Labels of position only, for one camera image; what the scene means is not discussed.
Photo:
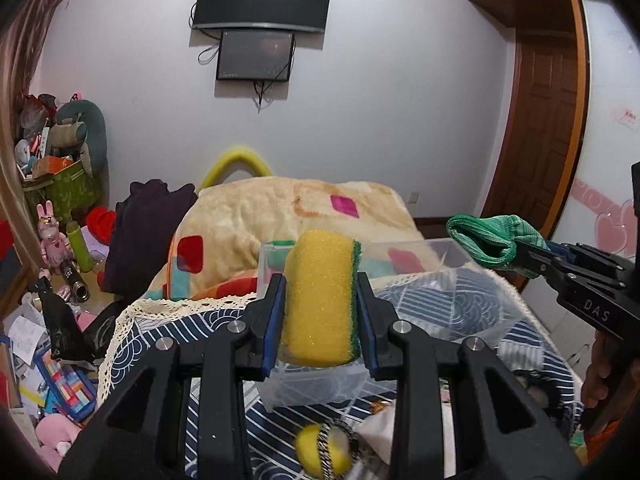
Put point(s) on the person right hand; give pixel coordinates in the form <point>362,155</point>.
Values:
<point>601,405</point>

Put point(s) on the black flashlight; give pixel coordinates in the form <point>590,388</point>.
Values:
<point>73,279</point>

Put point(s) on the red cloth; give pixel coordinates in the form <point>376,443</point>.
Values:
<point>100,222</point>

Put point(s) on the striped red gold curtain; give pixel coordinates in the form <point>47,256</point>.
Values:
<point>24,27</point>

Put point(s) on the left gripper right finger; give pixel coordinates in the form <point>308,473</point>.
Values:
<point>500,432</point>

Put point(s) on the grey green plush toy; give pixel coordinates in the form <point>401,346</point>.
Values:
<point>80,124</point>

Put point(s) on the black patterned sock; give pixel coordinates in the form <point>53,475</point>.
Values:
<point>557,396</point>

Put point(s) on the yellow ball with chain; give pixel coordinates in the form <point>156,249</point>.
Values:
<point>327,450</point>

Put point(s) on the small wall monitor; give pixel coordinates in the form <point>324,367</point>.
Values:
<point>255,55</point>

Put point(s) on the green cardboard box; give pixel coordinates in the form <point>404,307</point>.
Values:
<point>71,191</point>

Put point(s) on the clear plastic storage box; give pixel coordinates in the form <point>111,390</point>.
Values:
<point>380,309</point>

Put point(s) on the brown wooden door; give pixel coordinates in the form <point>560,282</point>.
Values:
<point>539,147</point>

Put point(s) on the pink rabbit plush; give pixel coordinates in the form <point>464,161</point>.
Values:
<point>54,244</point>

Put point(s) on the yellow chair back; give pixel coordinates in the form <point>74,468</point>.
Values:
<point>235,159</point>

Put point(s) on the pink plush on floor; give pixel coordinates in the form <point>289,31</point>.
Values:
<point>56,433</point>

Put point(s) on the colourful pencil case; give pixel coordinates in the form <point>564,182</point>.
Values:
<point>73,393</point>

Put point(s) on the dark purple garment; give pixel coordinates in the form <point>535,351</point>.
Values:
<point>145,224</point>

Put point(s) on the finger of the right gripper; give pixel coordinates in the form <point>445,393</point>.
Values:
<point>532,261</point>

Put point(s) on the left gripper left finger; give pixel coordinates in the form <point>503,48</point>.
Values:
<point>140,431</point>

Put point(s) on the beige patterned blanket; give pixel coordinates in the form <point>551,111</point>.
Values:
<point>220,236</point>

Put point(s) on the green bottle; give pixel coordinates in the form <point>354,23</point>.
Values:
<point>77,242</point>

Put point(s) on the green knitted sock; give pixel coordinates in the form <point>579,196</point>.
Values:
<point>493,242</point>

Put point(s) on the blue white patterned tablecloth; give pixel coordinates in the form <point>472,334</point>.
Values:
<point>525,347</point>

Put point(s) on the yellow green sponge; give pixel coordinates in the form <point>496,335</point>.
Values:
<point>320,320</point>

